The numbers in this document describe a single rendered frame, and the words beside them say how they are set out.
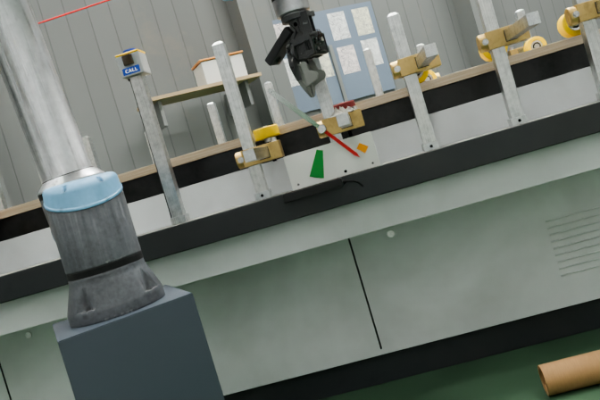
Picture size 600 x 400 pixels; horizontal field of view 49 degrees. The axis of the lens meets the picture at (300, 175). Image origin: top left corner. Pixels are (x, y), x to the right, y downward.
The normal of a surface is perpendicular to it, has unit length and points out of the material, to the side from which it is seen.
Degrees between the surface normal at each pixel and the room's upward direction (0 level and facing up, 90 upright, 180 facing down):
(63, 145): 89
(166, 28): 90
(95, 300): 70
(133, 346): 90
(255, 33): 90
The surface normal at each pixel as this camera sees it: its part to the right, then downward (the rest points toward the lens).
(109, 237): 0.55, -0.14
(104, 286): 0.01, -0.33
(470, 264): -0.10, 0.06
